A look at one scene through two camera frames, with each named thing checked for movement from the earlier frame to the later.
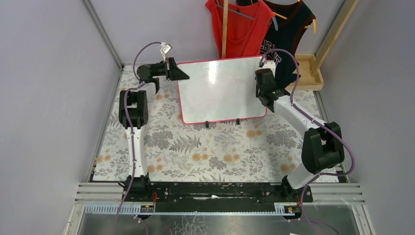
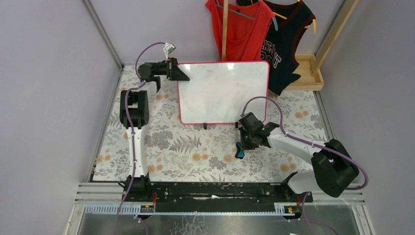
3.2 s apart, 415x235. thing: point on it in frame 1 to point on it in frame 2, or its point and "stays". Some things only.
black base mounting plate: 216,193 stays
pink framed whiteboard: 219,90 stays
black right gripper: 261,94 to 248,130
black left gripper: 169,69 stays
